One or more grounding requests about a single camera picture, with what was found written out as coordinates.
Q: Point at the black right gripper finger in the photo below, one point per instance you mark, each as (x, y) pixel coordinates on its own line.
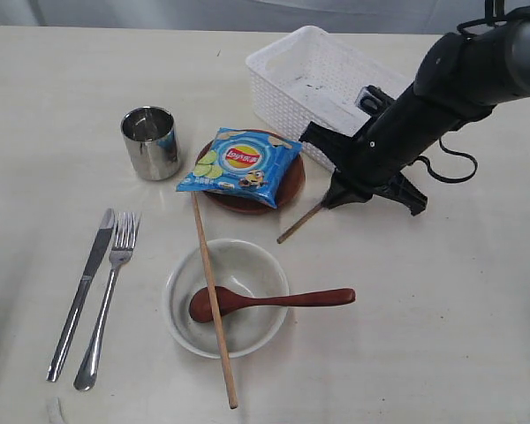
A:
(340, 192)

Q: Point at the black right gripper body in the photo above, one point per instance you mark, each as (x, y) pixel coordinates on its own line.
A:
(336, 146)

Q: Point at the wooden chopstick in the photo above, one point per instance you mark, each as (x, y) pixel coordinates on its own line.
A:
(214, 307)
(298, 224)

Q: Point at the white perforated plastic basket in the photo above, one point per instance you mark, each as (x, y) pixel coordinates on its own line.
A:
(311, 76)

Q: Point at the blue chips bag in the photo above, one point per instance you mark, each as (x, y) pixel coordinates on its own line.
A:
(243, 163)

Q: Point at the brown round plate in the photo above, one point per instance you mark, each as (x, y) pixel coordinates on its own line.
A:
(291, 183)

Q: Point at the white ceramic patterned bowl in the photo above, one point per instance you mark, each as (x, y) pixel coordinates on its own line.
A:
(242, 267)

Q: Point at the brown wooden spoon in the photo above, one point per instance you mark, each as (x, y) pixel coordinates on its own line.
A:
(230, 301)

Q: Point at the stainless steel cup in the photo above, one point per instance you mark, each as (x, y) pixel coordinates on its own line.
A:
(151, 141)

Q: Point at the stainless steel fork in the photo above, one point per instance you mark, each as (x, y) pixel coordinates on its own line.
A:
(121, 253)

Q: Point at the stainless steel knife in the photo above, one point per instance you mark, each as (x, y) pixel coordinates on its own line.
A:
(96, 254)

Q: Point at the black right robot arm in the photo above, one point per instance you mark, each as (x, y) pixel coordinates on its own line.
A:
(461, 79)

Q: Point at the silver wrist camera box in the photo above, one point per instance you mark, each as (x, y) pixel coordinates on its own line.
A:
(373, 101)

